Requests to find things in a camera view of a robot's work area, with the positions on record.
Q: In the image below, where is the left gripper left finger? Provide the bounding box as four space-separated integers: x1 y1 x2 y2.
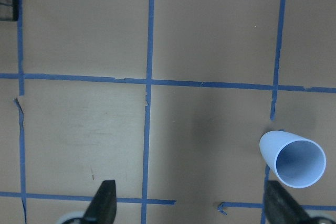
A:
81 180 117 224

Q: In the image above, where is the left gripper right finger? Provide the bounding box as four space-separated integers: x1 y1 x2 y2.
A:
264 180 311 224

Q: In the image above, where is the light blue plastic cup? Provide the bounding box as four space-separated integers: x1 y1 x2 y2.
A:
259 131 327 188

